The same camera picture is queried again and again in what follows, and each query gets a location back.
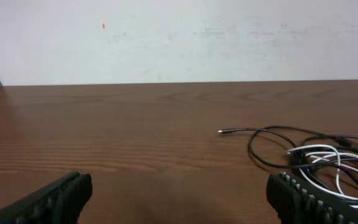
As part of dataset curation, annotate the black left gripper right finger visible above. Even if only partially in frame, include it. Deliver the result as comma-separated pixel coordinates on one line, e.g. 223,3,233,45
266,172,358,224

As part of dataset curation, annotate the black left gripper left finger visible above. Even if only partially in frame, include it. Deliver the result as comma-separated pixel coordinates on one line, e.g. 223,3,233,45
0,172,93,224

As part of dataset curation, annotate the black USB cable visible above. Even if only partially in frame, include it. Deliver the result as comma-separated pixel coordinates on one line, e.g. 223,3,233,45
218,125,358,200

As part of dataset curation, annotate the white USB cable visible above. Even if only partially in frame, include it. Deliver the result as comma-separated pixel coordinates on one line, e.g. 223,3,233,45
287,144,358,209

